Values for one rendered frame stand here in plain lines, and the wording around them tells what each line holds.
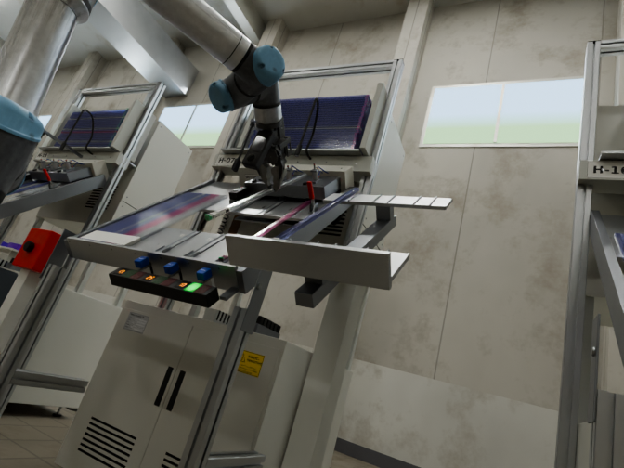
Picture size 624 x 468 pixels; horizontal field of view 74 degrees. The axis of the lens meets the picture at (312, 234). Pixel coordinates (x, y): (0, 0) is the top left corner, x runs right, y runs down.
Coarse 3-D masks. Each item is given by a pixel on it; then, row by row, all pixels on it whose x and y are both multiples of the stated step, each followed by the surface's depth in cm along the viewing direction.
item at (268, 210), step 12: (204, 192) 171; (216, 192) 170; (216, 204) 154; (228, 204) 153; (252, 204) 150; (264, 204) 149; (276, 204) 148; (288, 204) 146; (324, 204) 143; (240, 216) 152; (252, 216) 151; (264, 216) 138; (276, 216) 136; (300, 216) 134
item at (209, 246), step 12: (168, 228) 134; (144, 240) 126; (156, 240) 125; (168, 240) 125; (180, 240) 124; (192, 240) 123; (204, 240) 122; (216, 240) 121; (168, 252) 117; (180, 252) 116; (192, 252) 114; (204, 252) 114; (216, 252) 113
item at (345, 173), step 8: (240, 168) 172; (248, 168) 171; (304, 168) 160; (312, 168) 159; (328, 168) 157; (336, 168) 156; (344, 168) 154; (352, 168) 157; (240, 176) 174; (248, 176) 172; (344, 176) 151; (352, 176) 157; (240, 184) 176; (344, 184) 152; (352, 184) 158
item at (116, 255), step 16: (80, 240) 126; (96, 240) 124; (80, 256) 130; (96, 256) 125; (112, 256) 121; (128, 256) 117; (160, 256) 111; (176, 256) 108; (160, 272) 113; (192, 272) 107; (224, 272) 101; (224, 288) 103
